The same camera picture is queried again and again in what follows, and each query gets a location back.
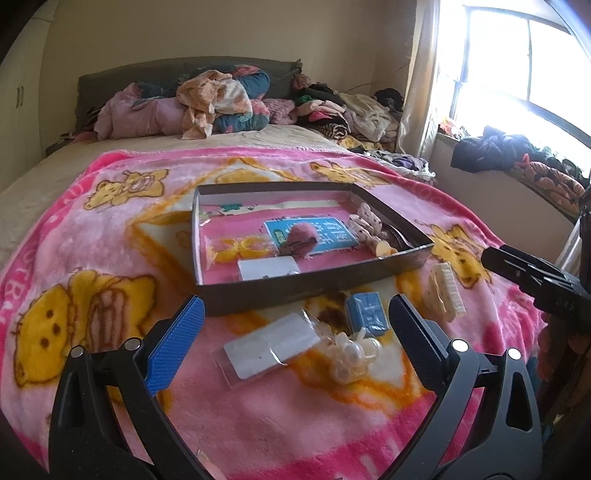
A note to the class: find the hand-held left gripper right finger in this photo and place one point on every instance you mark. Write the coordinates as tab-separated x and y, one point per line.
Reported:
413	332

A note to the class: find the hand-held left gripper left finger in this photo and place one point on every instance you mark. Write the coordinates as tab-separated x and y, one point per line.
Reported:
178	341

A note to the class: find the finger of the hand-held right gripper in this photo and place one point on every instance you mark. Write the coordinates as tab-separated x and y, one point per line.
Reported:
531	272

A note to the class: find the white pearl hair clip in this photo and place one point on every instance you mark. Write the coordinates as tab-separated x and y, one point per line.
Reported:
346	360

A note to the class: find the clear bag with white card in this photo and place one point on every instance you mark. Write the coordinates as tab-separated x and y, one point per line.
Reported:
268	346

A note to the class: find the dark brown hair clip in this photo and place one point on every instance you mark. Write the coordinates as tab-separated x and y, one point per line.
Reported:
398	235

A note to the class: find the clear bag with yellow rings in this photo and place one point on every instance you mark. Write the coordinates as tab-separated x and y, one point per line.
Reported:
249	251

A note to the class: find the small bag with earring card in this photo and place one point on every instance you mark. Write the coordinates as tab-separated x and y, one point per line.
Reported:
268	268

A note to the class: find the grey cardboard box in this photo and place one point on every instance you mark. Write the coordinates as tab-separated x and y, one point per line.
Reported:
300	290

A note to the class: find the pink pompom hair clip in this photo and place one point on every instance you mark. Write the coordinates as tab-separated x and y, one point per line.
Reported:
300	233

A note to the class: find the small blue box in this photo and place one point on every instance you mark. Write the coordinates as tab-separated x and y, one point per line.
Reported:
367	314

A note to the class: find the cream hair claw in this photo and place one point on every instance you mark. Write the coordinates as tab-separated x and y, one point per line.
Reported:
445	290

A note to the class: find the orange patterned dark cloth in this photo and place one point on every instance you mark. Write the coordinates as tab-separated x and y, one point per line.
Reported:
554	182

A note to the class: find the pink book with teal label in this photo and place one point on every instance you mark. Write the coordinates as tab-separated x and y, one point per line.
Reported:
221	229

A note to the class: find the pink printed blanket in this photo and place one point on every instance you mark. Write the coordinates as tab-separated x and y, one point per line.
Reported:
277	415

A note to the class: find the dark clothes on sill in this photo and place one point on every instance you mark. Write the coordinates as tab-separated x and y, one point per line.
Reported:
489	152

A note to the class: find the purple garment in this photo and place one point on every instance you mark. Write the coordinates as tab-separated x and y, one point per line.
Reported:
411	166

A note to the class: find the beige curtain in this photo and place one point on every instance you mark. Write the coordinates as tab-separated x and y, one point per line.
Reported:
415	101

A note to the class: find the beige bed sheet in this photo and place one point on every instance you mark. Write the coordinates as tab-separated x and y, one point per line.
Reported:
69	161

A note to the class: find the window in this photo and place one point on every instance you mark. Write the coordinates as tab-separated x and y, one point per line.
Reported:
517	60

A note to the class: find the pile of clothes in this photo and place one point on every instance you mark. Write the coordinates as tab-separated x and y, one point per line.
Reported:
360	113

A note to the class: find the pink quilt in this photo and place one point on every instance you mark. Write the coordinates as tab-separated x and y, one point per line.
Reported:
138	117

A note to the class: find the orange floral cloth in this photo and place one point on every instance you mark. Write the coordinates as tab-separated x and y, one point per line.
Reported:
207	92

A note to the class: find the dark blue floral duvet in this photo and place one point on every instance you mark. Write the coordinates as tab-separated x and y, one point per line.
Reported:
256	83

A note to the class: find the white wardrobe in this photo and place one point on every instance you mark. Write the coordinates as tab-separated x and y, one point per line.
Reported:
23	115

